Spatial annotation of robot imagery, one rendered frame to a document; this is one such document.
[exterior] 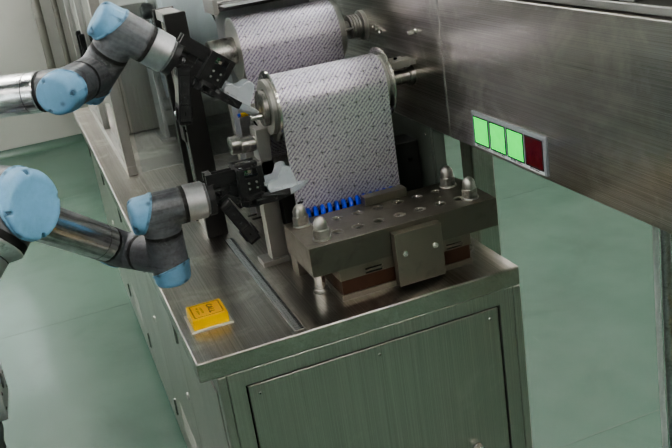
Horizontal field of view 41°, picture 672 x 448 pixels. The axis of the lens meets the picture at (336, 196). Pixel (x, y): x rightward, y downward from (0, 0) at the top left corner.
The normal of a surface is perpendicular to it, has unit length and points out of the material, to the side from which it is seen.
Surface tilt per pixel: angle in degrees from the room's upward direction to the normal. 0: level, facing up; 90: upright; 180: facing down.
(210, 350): 0
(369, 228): 0
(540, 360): 0
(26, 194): 85
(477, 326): 90
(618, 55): 90
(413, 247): 90
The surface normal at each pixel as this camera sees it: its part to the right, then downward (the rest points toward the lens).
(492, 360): 0.35, 0.27
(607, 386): -0.14, -0.93
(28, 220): 0.88, -0.08
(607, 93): -0.92, 0.24
